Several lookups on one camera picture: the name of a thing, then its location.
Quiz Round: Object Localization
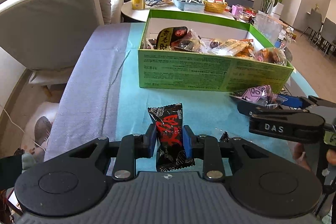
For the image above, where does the purple snack packet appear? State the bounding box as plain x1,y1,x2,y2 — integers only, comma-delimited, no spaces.
230,85,287,107

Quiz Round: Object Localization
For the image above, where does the black red snack packet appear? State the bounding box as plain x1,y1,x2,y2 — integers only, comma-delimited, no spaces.
147,103,195,172

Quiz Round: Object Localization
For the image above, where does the tan long snack bar packet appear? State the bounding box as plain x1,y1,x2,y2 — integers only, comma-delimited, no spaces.
209,39,254,57

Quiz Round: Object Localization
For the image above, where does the teal table mat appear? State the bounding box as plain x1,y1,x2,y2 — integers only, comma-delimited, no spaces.
112,22,320,175

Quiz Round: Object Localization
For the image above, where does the lavender table cloth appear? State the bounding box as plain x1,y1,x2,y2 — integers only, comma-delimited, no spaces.
45,23,131,160

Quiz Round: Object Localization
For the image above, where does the green cardboard box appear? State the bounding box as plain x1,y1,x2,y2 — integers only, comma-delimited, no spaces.
138,9,293,93

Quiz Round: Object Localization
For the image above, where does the yellow wicker basket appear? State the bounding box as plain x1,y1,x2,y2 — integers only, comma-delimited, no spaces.
203,1,228,14

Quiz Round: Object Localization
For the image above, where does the black yellow snack bag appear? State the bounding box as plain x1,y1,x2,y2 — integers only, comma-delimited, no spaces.
156,26,188,51

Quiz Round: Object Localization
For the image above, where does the blue tray with items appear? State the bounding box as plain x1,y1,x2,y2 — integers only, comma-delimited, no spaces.
173,0,205,13

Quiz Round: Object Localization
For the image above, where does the round white coffee table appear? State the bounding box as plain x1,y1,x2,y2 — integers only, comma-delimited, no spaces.
121,1,235,22

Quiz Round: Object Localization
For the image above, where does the beige armchair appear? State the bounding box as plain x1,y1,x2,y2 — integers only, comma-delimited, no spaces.
1,0,123,86

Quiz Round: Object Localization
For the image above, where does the white power cable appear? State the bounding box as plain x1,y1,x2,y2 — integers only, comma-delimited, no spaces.
0,104,47,152

